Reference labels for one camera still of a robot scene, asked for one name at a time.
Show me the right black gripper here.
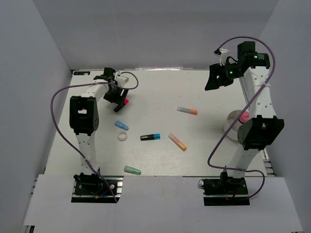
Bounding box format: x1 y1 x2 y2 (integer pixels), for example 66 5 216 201
205 61 243 91

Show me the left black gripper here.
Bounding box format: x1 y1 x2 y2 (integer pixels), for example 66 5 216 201
104 83 129 107

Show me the pink black highlighter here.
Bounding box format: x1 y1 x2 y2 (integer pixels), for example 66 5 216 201
114 99 129 113

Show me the pink capped clear tube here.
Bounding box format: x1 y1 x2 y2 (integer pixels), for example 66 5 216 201
239 112 250 124

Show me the blue black highlighter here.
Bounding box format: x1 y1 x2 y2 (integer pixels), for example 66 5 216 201
140 133 160 141

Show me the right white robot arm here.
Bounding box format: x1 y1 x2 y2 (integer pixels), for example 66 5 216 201
205 41 285 194

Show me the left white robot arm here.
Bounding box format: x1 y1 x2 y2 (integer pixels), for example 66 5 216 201
69 68 129 175

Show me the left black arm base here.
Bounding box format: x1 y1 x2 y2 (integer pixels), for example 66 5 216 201
71 173 123 203

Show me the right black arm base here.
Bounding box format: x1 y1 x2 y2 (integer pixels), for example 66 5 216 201
198 171 250 206

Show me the blue translucent cap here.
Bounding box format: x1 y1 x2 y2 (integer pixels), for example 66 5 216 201
114 120 129 131

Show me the orange clear marker upper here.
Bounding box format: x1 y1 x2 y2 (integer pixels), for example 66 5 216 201
177 106 198 115

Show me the orange clear marker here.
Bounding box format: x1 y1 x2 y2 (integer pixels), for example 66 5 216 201
168 133 187 151
177 106 198 115

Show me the white round divided container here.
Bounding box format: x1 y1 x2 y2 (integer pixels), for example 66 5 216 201
224 110 246 143

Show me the left corner label sticker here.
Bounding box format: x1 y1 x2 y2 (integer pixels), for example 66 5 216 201
73 71 90 76

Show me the green translucent cap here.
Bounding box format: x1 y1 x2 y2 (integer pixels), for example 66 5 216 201
124 166 141 175

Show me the orange clear marker lower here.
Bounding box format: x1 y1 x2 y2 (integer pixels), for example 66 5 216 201
168 133 187 151

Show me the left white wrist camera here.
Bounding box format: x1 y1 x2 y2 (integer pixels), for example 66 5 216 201
115 76 129 87

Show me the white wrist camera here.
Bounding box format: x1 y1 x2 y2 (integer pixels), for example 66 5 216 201
115 76 129 87
214 48 230 66

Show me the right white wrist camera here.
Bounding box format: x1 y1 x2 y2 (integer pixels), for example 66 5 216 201
214 48 230 66

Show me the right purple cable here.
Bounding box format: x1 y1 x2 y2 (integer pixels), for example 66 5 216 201
207 36 277 200

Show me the purple cable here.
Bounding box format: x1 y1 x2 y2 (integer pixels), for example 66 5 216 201
50 71 139 203
207 36 277 200

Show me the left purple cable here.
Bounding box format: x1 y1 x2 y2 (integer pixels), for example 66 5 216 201
50 71 139 203

